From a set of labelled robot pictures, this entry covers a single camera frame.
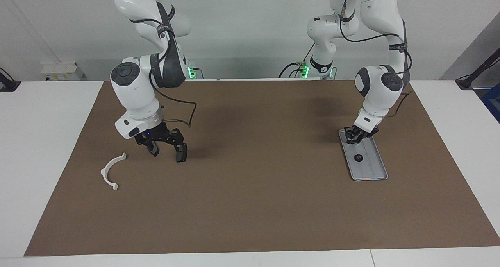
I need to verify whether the black clamp stand base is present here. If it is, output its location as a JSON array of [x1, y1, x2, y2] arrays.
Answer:
[[0, 68, 21, 92]]

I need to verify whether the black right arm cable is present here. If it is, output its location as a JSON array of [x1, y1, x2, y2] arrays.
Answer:
[[128, 1, 197, 127]]

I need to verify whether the white wall socket box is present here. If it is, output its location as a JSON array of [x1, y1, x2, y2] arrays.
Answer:
[[41, 62, 84, 81]]

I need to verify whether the blue crate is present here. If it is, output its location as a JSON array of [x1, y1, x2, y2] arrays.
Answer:
[[481, 83, 500, 123]]

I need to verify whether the silver metal tray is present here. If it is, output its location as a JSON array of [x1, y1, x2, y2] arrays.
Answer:
[[338, 129, 389, 181]]

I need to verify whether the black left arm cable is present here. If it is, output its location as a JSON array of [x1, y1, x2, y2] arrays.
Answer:
[[332, 0, 414, 117]]

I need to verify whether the white curved plastic bracket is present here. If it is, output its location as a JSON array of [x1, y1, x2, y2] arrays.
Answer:
[[100, 152, 128, 191]]

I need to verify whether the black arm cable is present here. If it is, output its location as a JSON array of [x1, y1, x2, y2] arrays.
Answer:
[[332, 0, 414, 117], [128, 1, 197, 127]]

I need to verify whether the black base cable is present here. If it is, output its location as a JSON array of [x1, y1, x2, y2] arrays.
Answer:
[[279, 44, 315, 79]]

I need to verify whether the brown table mat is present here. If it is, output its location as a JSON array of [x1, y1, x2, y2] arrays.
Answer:
[[23, 79, 500, 257]]

